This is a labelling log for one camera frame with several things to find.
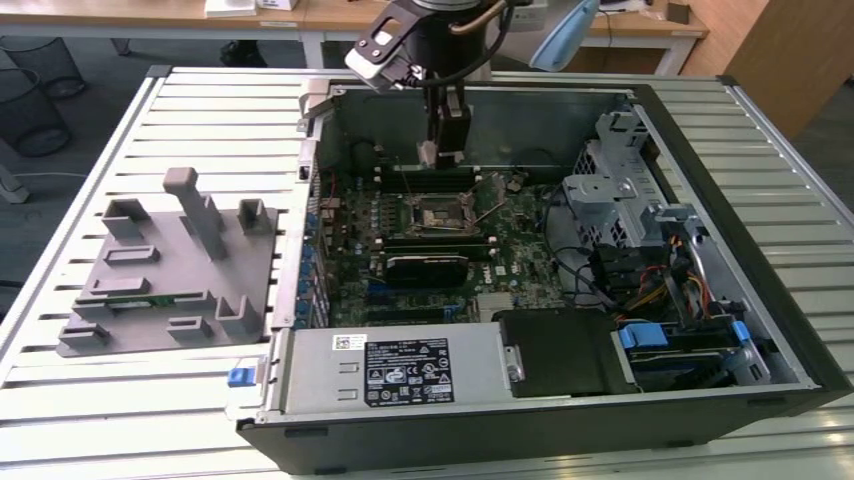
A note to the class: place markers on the CPU socket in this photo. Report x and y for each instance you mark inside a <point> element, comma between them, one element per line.
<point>437,210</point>

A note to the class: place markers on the black expansion slot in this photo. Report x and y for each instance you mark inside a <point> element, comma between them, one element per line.
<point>401,314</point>

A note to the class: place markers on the plain white box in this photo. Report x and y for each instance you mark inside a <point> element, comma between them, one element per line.
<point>230,9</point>

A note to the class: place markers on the black plastic shroud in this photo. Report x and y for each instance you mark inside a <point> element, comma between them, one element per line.
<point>561,350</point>

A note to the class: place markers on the CPU with silver top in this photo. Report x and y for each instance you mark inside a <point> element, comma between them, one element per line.
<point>428,155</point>

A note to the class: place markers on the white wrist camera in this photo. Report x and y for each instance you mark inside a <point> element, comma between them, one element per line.
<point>374,70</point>

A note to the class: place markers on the blue plastic clip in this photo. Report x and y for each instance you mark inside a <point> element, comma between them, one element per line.
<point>739,335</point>

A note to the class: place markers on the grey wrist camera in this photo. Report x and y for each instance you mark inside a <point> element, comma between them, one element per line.
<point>532,17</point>

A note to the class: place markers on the white box black print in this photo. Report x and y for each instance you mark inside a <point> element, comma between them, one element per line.
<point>277,4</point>

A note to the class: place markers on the wooden cabinet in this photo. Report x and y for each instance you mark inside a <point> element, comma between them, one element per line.
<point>788,60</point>

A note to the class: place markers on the wooden desk white frame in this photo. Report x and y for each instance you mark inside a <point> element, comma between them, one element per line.
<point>628,27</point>
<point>134,15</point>

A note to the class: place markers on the green RAM stick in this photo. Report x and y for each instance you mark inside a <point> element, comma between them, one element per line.
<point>163,300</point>

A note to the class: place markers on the grey metal desk foot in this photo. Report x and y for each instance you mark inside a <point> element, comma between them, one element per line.
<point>10,187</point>

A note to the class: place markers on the black graphics card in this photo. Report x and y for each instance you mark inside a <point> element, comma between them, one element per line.
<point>428,272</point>

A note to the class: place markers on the silver drive cage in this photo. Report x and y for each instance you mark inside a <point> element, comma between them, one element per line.
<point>601,192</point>

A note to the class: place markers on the silver power supply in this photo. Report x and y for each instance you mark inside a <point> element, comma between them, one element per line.
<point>321,370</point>

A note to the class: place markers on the black PC case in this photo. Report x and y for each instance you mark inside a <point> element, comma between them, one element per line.
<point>468,445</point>

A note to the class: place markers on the grey parts rack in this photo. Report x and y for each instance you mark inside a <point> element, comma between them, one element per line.
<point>187,295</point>

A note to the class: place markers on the green motherboard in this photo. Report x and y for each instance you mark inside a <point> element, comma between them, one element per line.
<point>521,250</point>

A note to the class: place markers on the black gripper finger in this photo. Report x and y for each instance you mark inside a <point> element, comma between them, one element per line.
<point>432,110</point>
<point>456,130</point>

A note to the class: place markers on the silver chipset heatsink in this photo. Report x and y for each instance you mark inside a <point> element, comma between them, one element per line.
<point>497,302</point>

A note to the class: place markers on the blue disk carrier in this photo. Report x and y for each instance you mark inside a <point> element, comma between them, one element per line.
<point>644,342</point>

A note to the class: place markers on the blue case latch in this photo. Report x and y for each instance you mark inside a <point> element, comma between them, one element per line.
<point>241,377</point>

